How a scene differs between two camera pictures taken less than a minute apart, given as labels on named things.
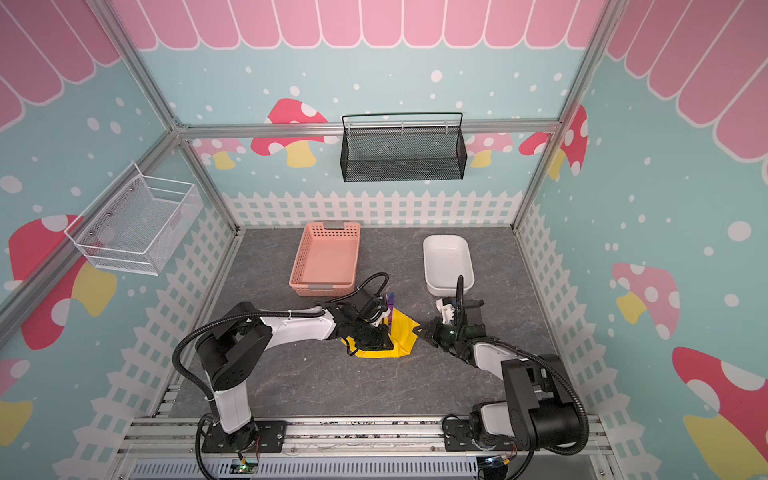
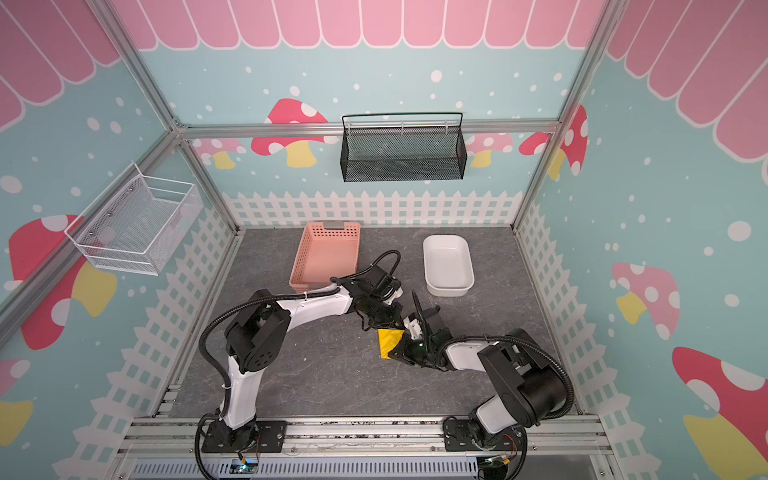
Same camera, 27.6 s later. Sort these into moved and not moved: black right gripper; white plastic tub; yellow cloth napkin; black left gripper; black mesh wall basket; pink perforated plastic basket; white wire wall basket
Moved: yellow cloth napkin; black left gripper; black right gripper
Not moved: white plastic tub; white wire wall basket; pink perforated plastic basket; black mesh wall basket
